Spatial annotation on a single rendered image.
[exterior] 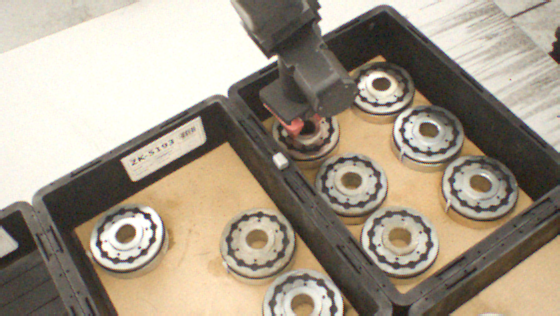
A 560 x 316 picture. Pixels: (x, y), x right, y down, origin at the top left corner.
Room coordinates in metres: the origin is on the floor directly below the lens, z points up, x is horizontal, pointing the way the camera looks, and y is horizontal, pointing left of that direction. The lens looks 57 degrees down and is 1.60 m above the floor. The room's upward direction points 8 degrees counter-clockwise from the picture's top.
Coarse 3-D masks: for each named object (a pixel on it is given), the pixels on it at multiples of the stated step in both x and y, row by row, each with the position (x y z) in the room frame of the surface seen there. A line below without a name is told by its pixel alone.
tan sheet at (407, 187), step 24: (264, 120) 0.58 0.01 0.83; (360, 120) 0.55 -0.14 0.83; (360, 144) 0.51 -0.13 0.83; (384, 144) 0.50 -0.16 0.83; (384, 168) 0.46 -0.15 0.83; (408, 168) 0.46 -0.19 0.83; (408, 192) 0.42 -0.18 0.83; (432, 192) 0.41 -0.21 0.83; (480, 192) 0.40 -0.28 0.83; (432, 216) 0.37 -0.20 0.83; (456, 240) 0.33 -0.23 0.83; (408, 288) 0.28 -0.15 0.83
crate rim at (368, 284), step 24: (216, 96) 0.56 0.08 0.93; (168, 120) 0.53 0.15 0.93; (240, 120) 0.51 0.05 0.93; (264, 144) 0.46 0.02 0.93; (96, 168) 0.46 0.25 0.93; (48, 192) 0.43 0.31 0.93; (48, 216) 0.40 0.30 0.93; (312, 216) 0.35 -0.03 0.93; (336, 240) 0.31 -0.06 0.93; (72, 264) 0.33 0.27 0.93; (360, 264) 0.28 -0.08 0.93; (96, 312) 0.26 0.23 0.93; (384, 312) 0.22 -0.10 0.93
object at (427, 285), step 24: (360, 24) 0.66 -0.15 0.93; (408, 24) 0.65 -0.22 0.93; (432, 48) 0.59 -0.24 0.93; (264, 72) 0.59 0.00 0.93; (456, 72) 0.54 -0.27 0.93; (480, 96) 0.50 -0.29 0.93; (288, 168) 0.42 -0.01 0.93; (552, 192) 0.34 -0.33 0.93; (336, 216) 0.34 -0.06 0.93; (528, 216) 0.31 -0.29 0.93; (480, 240) 0.29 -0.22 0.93; (456, 264) 0.27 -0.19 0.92; (384, 288) 0.24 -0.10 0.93; (432, 288) 0.24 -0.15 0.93
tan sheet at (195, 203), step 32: (224, 160) 0.51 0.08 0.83; (160, 192) 0.47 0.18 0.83; (192, 192) 0.46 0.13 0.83; (224, 192) 0.46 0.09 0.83; (256, 192) 0.45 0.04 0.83; (192, 224) 0.41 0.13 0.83; (224, 224) 0.40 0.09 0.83; (192, 256) 0.36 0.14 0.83; (128, 288) 0.33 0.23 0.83; (160, 288) 0.32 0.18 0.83; (192, 288) 0.32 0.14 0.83; (224, 288) 0.31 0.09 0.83; (256, 288) 0.30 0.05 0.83
